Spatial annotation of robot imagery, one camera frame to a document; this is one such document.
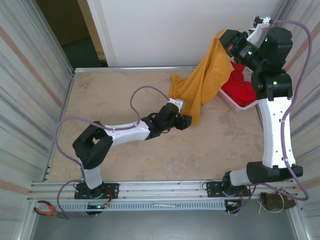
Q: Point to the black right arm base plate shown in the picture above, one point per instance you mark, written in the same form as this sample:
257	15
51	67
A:
212	188

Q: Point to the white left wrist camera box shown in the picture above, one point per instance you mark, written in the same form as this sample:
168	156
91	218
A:
176	102

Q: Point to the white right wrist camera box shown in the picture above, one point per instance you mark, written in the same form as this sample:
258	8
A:
260	27

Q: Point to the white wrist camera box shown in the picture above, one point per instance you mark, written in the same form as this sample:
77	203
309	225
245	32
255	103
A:
176	102
260	27

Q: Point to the yellow t-shirt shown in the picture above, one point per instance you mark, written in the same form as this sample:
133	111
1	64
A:
202	80

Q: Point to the aluminium mounting rail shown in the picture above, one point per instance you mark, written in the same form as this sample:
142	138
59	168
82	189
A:
160	191

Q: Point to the red cloth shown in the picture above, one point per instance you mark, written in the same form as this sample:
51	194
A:
237	92

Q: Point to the brown wooden panel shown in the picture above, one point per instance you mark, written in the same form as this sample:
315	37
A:
62	20

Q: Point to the white door frame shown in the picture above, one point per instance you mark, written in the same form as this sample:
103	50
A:
103	37

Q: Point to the small silver wrench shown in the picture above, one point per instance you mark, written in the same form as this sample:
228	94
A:
162	205

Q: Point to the white plastic basket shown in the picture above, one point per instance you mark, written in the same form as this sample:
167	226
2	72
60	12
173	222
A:
232	104

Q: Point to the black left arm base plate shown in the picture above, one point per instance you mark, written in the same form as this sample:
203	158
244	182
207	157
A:
112	190

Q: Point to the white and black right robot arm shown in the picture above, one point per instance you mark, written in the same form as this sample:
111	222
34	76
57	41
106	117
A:
275	130

